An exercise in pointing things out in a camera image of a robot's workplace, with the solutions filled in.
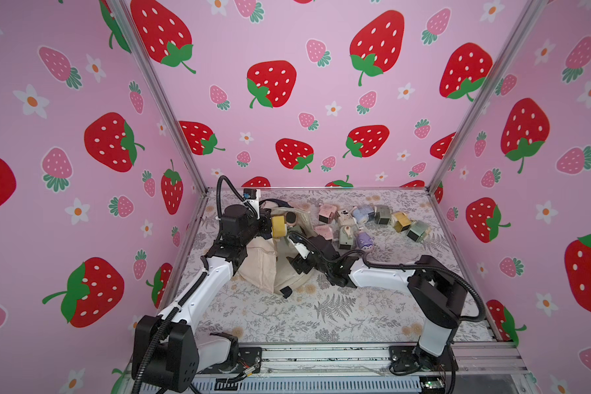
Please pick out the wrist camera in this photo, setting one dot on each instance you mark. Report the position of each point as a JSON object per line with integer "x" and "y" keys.
{"x": 302, "y": 249}
{"x": 239, "y": 212}

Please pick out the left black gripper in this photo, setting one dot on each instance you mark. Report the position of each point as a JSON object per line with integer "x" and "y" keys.
{"x": 263, "y": 222}

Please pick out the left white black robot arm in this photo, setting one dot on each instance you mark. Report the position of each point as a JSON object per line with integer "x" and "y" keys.
{"x": 166, "y": 352}

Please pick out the yellow pencil sharpener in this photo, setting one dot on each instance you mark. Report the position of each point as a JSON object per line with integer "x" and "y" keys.
{"x": 279, "y": 226}
{"x": 400, "y": 221}

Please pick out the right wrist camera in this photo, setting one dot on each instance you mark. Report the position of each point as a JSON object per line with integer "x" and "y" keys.
{"x": 302, "y": 249}

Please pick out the light blue pencil sharpener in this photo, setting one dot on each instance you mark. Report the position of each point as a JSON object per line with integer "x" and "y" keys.
{"x": 363, "y": 214}

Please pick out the mint green pencil sharpener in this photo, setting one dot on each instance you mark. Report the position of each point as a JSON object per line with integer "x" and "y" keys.
{"x": 418, "y": 231}

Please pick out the cream white pencil sharpener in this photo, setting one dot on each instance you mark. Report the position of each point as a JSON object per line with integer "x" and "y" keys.
{"x": 345, "y": 218}

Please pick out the pink pencil sharpener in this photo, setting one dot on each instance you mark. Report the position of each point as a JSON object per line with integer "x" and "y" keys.
{"x": 325, "y": 231}
{"x": 327, "y": 213}

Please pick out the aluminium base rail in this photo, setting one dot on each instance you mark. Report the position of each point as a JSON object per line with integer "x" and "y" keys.
{"x": 476, "y": 367}

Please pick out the purple pencil sharpener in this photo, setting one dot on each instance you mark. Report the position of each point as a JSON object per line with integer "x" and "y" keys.
{"x": 364, "y": 241}

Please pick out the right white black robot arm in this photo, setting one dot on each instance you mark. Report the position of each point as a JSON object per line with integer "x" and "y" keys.
{"x": 445, "y": 298}

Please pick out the grey green pencil sharpener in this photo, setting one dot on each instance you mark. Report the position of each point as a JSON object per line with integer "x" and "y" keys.
{"x": 383, "y": 215}

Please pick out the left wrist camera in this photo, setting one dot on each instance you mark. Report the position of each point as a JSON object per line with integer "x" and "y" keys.
{"x": 239, "y": 212}

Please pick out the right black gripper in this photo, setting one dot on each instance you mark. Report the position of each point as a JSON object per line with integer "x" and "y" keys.
{"x": 304, "y": 261}

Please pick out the cream canvas tote bag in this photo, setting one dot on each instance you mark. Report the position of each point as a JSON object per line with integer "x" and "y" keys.
{"x": 267, "y": 265}

